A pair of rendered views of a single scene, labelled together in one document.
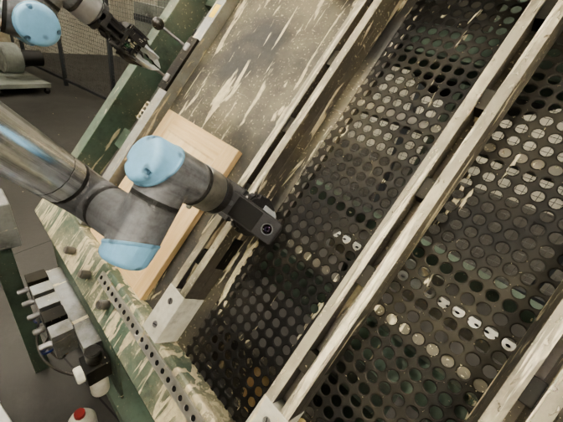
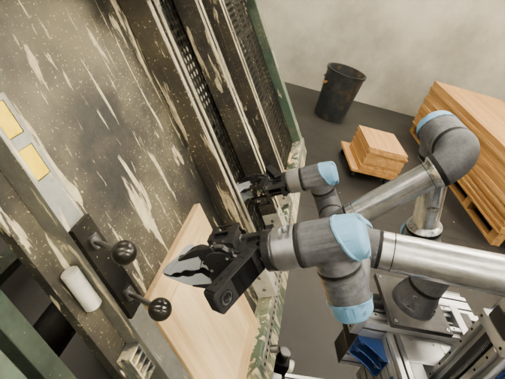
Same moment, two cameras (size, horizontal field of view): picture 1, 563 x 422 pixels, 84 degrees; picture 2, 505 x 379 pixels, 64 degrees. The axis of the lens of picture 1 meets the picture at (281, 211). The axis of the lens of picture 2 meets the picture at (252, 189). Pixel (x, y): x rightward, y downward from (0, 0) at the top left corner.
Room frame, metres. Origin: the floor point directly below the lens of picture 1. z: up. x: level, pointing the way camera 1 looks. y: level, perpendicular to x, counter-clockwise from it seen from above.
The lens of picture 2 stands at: (1.24, 0.93, 1.98)
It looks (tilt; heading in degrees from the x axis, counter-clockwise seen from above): 33 degrees down; 232
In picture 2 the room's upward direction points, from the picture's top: 18 degrees clockwise
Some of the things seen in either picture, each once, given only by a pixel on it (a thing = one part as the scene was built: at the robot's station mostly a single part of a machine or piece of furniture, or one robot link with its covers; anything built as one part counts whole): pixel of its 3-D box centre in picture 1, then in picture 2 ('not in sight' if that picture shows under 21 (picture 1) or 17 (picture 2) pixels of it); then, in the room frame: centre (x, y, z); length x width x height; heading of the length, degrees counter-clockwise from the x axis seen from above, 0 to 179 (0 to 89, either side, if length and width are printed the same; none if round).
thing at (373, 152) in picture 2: not in sight; (370, 153); (-2.16, -1.61, 0.20); 0.61 x 0.51 x 0.40; 62
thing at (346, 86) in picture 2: not in sight; (337, 93); (-2.59, -2.85, 0.33); 0.54 x 0.54 x 0.65
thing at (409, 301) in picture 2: not in sight; (419, 292); (0.07, 0.50, 1.09); 0.15 x 0.15 x 0.10
